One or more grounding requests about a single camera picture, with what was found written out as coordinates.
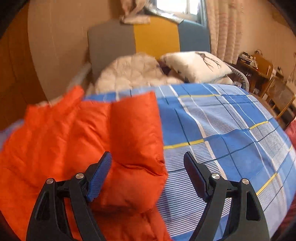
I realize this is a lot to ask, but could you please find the orange quilted down jacket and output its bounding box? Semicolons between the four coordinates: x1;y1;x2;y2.
1;87;170;240

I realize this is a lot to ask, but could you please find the blue plaid bed sheet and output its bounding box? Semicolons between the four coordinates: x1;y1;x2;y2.
0;83;296;241

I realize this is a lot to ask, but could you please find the wooden rattan chair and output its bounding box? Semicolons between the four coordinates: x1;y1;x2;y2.
259;76;295;121

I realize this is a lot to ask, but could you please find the wooden wardrobe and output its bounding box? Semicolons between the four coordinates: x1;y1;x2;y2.
1;1;47;130

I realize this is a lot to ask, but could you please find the wooden desk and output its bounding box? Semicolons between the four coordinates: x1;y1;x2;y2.
236;52;274;95

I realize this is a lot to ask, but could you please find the white patterned pillow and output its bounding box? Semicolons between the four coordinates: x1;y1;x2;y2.
160;51;232;83

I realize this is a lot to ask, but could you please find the grey yellow blue headboard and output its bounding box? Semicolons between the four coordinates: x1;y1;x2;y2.
88;16;211;79

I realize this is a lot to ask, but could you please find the right floral curtain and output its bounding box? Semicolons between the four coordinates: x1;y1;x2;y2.
205;0;244;64

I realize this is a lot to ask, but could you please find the floral curtain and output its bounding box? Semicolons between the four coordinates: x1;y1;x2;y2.
120;0;151;25
205;0;244;64

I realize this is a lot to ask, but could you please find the window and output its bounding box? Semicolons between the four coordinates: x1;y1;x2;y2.
154;0;207;25

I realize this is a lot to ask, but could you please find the left floral curtain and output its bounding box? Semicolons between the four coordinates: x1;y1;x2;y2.
120;0;151;25

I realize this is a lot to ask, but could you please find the grey bed side rail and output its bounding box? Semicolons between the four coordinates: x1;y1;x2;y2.
66;62;92;91

